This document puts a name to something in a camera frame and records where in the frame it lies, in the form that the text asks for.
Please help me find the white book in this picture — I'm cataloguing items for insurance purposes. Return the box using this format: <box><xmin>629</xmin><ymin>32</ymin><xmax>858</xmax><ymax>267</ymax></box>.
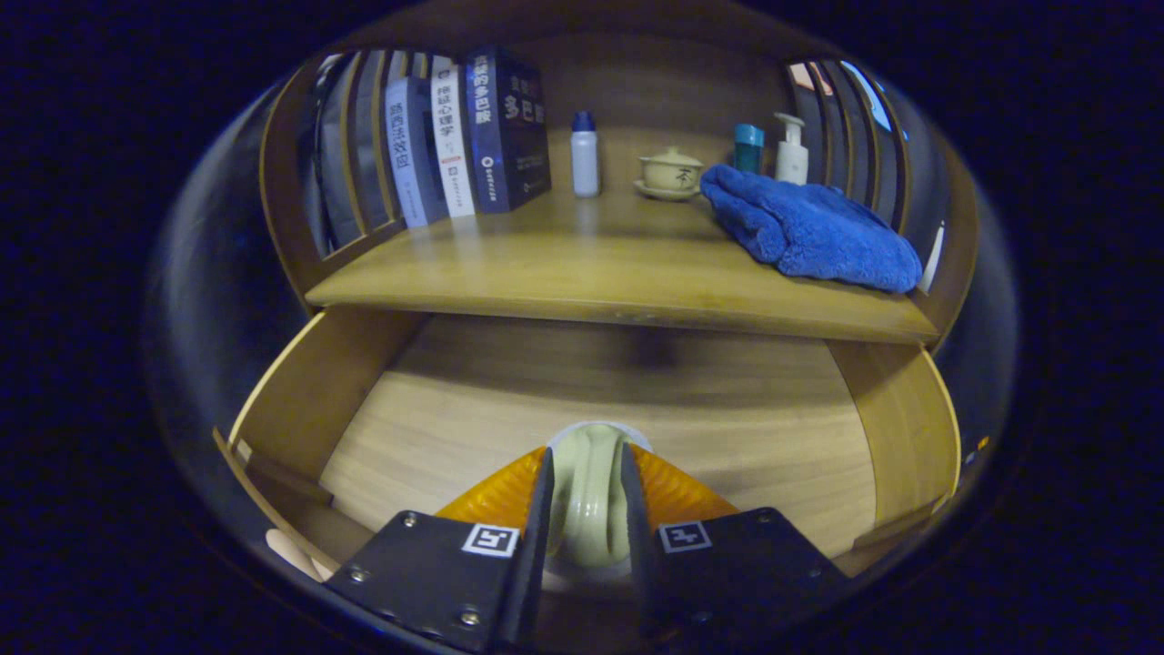
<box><xmin>429</xmin><ymin>62</ymin><xmax>477</xmax><ymax>219</ymax></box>

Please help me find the pale blue book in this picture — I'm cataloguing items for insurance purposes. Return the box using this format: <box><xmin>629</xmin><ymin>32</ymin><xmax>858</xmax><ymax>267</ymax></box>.
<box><xmin>385</xmin><ymin>76</ymin><xmax>448</xmax><ymax>229</ymax></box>

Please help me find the teal bottle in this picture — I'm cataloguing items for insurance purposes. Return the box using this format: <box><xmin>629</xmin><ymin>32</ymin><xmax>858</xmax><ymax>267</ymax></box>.
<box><xmin>734</xmin><ymin>124</ymin><xmax>766</xmax><ymax>176</ymax></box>

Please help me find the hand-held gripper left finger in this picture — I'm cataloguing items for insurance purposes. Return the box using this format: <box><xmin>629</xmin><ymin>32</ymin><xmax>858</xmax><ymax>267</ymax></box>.
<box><xmin>325</xmin><ymin>444</ymin><xmax>556</xmax><ymax>654</ymax></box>

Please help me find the wooden drawer with black knob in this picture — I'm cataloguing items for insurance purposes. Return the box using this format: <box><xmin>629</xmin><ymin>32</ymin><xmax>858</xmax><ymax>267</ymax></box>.
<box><xmin>214</xmin><ymin>305</ymin><xmax>963</xmax><ymax>601</ymax></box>

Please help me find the pale green scrub brush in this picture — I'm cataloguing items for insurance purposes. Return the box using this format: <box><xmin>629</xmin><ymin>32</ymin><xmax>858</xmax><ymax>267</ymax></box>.
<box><xmin>544</xmin><ymin>421</ymin><xmax>654</xmax><ymax>583</ymax></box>

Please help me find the wooden countertop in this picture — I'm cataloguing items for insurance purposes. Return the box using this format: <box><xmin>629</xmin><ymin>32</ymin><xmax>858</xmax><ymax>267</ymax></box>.
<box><xmin>305</xmin><ymin>186</ymin><xmax>942</xmax><ymax>345</ymax></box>

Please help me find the white pump bottle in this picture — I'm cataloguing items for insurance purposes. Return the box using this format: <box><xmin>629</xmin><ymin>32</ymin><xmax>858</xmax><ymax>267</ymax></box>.
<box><xmin>774</xmin><ymin>112</ymin><xmax>810</xmax><ymax>186</ymax></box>

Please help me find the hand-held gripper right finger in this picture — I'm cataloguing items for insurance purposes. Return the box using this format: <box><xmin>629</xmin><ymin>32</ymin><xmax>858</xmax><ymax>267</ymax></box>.
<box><xmin>620</xmin><ymin>443</ymin><xmax>851</xmax><ymax>642</ymax></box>

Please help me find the blue towel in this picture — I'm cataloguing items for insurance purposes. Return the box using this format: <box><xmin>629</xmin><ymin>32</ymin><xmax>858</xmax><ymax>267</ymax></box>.
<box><xmin>698</xmin><ymin>163</ymin><xmax>924</xmax><ymax>294</ymax></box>

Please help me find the beige lidded tea cup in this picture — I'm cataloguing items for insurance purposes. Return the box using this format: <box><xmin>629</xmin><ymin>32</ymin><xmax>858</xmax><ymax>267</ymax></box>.
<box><xmin>634</xmin><ymin>146</ymin><xmax>706</xmax><ymax>202</ymax></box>

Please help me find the white bottle with blue cap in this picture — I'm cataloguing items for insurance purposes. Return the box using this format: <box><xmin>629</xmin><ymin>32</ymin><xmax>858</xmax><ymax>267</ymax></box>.
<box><xmin>570</xmin><ymin>111</ymin><xmax>601</xmax><ymax>198</ymax></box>

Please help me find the dark blue book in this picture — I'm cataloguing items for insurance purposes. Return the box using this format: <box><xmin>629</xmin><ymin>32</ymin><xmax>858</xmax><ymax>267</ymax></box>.
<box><xmin>465</xmin><ymin>47</ymin><xmax>553</xmax><ymax>215</ymax></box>

